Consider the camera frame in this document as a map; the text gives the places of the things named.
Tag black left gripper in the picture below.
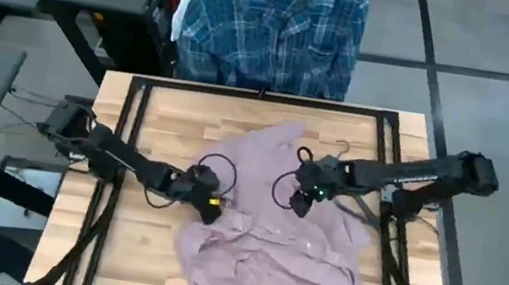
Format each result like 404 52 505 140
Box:
165 159 233 229

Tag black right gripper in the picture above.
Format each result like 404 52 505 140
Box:
286 149 353 225

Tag dark grey clothes hanger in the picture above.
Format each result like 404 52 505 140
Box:
320 137 394 232

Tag pink shirt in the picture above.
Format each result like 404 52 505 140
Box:
167 105 388 285

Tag blue plaid shirt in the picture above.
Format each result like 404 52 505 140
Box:
171 0 372 106

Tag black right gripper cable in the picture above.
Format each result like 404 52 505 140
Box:
267 141 316 214

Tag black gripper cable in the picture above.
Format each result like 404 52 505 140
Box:
267 141 316 214
193 150 241 201

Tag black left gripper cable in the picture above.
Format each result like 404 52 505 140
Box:
193 150 241 201

